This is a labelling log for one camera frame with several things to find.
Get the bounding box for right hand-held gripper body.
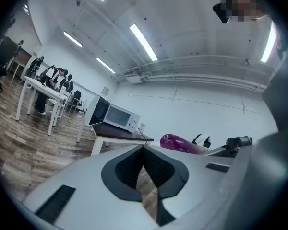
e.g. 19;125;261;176
225;135;253;151

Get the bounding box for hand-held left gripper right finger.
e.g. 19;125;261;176
143;144;237;227

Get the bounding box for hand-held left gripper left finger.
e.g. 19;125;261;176
23;144;159;230

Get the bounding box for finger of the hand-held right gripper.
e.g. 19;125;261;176
206;145;239;158

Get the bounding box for purple eggplant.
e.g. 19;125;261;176
159;133;207;155

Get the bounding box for white microwave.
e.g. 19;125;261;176
84;94;141;134

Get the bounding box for white cloth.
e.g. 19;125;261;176
196;133;210;146

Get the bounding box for black office chair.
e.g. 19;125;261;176
192;138;212;150
71;90;84;114

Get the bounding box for dark brown table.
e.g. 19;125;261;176
91;122;155;157

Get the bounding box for white ceiling pipes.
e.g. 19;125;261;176
115;65;268;93

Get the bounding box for white table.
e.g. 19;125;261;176
15;75;70;137

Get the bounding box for person's head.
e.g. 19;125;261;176
219;0;271;23

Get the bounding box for white wall air unit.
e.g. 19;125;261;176
124;75;143;84

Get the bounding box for black head-worn camera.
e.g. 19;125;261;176
212;3;231;24

